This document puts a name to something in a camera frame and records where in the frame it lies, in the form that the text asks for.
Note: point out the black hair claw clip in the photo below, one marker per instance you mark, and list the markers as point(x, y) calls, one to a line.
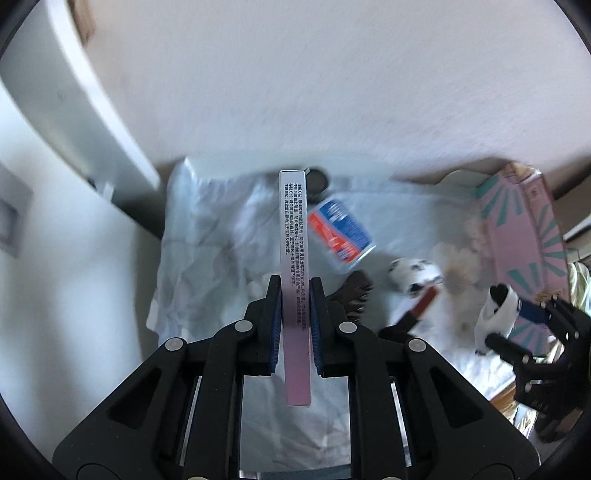
point(353, 290)

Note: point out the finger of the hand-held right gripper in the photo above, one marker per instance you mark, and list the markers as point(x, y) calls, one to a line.
point(533, 314)
point(508, 348)

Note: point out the long pink box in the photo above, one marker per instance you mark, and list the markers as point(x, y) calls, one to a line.
point(295, 277)

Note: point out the cardboard box with pink print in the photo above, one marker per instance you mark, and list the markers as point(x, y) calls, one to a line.
point(521, 226)

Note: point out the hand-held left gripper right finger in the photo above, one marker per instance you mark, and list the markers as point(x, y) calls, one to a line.
point(316, 323)

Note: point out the dark red lip gloss tube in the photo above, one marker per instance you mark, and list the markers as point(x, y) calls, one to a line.
point(425, 302)

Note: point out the floral printed cloth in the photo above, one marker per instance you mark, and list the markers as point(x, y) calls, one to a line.
point(207, 240)

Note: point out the panda print sock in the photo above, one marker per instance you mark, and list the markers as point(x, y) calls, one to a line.
point(496, 314)
point(413, 274)

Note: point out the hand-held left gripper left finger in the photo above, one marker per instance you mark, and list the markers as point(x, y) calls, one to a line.
point(275, 323)

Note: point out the dark round jar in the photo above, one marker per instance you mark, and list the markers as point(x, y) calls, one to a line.
point(318, 182)

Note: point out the blue red floss box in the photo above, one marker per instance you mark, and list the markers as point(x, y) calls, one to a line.
point(341, 230)

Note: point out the wooden wall block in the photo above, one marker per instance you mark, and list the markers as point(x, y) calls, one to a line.
point(85, 18)

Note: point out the white wardrobe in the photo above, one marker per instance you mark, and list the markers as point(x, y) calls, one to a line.
point(69, 92)

